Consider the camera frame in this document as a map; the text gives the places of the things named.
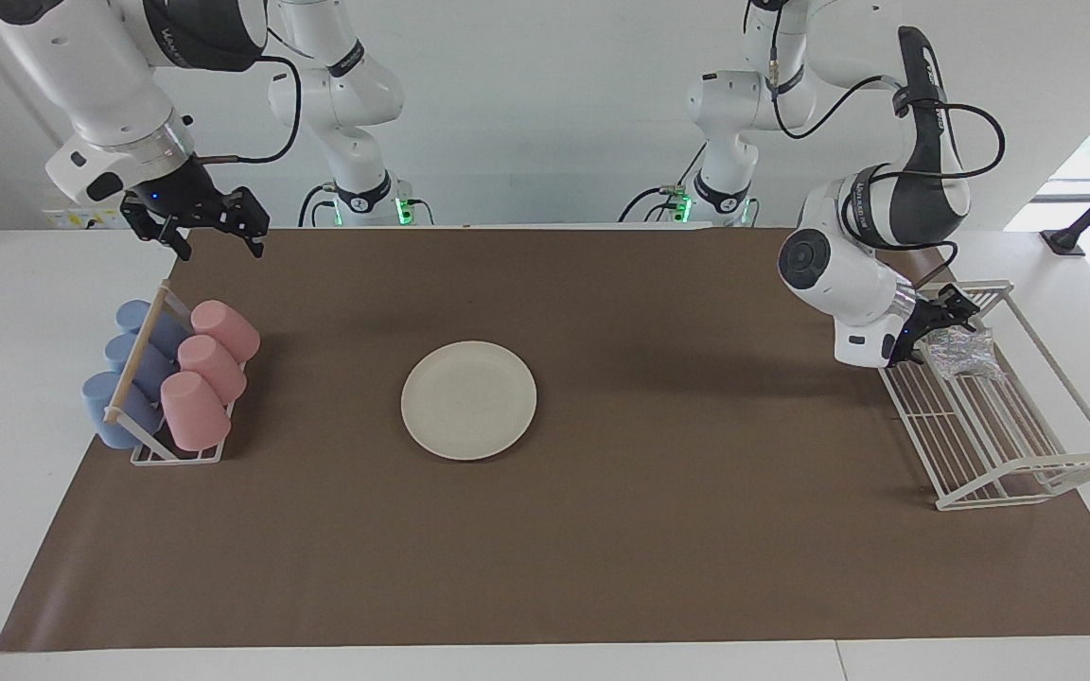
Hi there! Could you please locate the white cup holder rack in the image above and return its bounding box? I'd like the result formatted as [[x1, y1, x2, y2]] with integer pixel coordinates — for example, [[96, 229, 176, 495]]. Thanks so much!
[[103, 280, 248, 465]]

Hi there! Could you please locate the blue plastic cup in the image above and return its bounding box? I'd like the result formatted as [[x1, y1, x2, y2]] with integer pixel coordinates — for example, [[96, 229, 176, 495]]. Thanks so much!
[[82, 371, 163, 449], [115, 300, 188, 356], [105, 333, 177, 398]]

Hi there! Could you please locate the brown table mat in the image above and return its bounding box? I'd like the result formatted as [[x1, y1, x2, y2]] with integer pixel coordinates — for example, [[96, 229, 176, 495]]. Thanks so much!
[[0, 225, 1090, 653]]

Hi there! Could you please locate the pink plastic cup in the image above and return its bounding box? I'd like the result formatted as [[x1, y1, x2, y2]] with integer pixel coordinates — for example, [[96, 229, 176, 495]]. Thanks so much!
[[160, 371, 232, 452], [177, 335, 248, 403], [190, 300, 260, 365]]

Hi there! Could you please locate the black base cable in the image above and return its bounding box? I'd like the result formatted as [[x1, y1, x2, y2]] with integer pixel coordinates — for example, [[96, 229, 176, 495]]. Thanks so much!
[[297, 183, 338, 228], [619, 142, 707, 224]]

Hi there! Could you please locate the white wire dish rack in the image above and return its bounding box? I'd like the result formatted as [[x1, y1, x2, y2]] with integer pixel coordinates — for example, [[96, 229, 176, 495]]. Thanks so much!
[[876, 279, 1090, 512]]

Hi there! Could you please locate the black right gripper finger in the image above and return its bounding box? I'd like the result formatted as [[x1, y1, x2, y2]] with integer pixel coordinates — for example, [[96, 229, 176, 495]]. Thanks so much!
[[223, 187, 270, 258], [121, 203, 193, 261]]

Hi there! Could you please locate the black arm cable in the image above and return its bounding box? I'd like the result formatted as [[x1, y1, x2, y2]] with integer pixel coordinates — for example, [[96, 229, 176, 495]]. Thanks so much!
[[767, 28, 1007, 190], [195, 55, 302, 166]]

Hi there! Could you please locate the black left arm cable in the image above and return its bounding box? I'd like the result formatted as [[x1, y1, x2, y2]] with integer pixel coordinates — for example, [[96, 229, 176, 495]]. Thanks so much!
[[767, 28, 1007, 190]]

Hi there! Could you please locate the white wall outlet box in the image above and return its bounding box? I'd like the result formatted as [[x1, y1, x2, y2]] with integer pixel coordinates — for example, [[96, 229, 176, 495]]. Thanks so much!
[[42, 203, 130, 230]]

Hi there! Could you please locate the cream round plate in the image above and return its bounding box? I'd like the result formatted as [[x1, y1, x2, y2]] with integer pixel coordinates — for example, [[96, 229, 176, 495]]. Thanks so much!
[[400, 340, 538, 462]]

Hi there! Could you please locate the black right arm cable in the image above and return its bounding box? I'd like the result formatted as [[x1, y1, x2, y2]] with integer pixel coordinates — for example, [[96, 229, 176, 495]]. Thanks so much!
[[195, 55, 302, 166]]

